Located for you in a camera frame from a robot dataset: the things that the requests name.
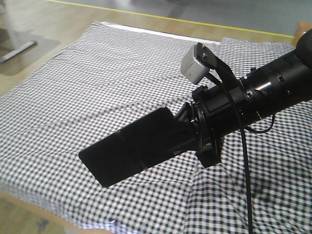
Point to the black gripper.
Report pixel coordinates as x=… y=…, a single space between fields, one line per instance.
x=217 y=118

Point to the black smartphone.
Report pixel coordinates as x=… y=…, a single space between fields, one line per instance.
x=132 y=149

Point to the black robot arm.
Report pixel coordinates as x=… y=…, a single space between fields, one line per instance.
x=232 y=104

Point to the checkered bed sheet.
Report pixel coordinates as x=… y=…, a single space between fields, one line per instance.
x=107 y=78

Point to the white desk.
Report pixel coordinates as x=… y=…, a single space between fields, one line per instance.
x=17 y=46

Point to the black white checkered duvet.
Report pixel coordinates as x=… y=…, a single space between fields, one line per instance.
x=280 y=164

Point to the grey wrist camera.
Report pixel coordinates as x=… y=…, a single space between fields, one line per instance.
x=191 y=67

